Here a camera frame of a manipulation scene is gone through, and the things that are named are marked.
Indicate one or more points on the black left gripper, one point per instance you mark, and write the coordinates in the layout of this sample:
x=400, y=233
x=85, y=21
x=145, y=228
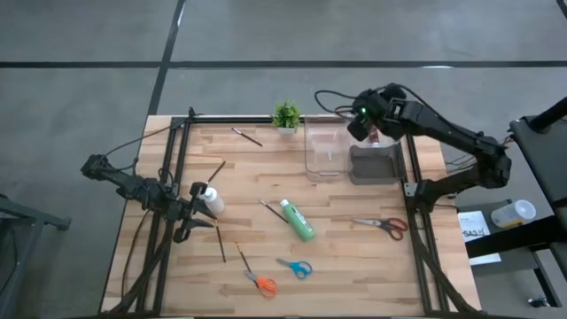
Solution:
x=179, y=210

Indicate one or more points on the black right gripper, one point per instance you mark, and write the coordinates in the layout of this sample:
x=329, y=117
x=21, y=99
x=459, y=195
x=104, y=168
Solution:
x=378, y=108

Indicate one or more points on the white paint bottle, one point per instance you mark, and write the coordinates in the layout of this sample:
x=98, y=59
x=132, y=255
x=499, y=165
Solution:
x=215, y=203

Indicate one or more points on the red paint bottle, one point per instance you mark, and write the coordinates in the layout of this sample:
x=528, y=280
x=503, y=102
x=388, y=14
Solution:
x=375, y=137

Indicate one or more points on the brown paintbrush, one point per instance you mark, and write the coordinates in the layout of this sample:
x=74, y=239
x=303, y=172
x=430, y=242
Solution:
x=217, y=172

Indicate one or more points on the green paint bottle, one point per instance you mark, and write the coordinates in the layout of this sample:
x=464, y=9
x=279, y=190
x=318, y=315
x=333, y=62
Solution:
x=299, y=221

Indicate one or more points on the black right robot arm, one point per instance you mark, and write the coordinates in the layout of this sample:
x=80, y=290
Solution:
x=447, y=128

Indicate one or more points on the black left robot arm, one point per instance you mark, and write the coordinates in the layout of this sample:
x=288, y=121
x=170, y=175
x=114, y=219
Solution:
x=128, y=184

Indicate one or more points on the grey translucent plastic bin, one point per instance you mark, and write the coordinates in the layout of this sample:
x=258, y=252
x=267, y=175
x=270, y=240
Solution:
x=376, y=164

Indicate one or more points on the clear plastic bin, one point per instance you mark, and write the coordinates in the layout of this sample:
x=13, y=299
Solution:
x=325, y=146

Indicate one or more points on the small potted green plant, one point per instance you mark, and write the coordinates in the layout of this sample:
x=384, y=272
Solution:
x=285, y=116

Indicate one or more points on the white paper sheet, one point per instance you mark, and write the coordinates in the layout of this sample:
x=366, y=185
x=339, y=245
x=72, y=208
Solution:
x=476, y=221

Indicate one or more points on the grey metal stand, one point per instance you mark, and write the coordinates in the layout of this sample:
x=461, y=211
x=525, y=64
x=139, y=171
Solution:
x=26, y=215

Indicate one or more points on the black side cart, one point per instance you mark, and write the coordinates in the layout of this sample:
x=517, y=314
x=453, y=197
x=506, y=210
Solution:
x=540, y=159

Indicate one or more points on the clear plastic jar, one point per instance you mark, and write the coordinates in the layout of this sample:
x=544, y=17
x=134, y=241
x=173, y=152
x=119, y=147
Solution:
x=514, y=213

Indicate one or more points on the small black floor object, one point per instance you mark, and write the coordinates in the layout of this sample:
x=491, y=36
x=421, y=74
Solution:
x=538, y=302

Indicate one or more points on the black aluminium rig frame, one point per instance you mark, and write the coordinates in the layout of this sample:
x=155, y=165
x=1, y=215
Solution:
x=230, y=119

